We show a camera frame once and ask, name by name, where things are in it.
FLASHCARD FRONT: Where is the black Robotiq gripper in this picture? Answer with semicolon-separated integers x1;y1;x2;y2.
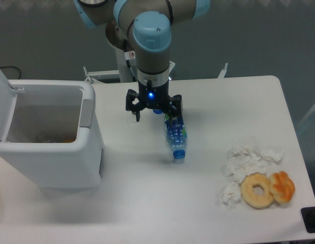
125;81;182;121

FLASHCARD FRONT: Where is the blue plastic water bottle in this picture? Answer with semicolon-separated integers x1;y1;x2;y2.
164;113;187;160

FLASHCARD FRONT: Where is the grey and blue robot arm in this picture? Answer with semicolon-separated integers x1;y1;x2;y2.
74;1;210;120

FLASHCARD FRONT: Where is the blue bottle cap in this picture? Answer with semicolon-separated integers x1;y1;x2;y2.
153;109;163;114

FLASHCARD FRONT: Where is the small white round cap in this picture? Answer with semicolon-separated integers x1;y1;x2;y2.
130;117;137;124

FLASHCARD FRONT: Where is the large crumpled white tissue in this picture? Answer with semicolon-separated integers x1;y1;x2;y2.
225;144;285;184

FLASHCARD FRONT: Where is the white open trash bin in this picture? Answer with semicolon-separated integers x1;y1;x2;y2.
0;70;104;189

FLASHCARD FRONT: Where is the small crumpled white tissue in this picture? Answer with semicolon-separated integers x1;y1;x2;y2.
222;182;241;209

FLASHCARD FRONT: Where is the orange glazed twisted pastry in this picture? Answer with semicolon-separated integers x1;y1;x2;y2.
269;171;295;204

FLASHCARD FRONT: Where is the black device at table edge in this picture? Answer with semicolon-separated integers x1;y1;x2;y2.
301;206;315;233

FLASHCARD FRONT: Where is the plain ring donut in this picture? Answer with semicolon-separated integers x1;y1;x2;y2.
240;173;274;209

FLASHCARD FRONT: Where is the black cable on floor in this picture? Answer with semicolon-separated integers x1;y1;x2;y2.
0;66;22;78

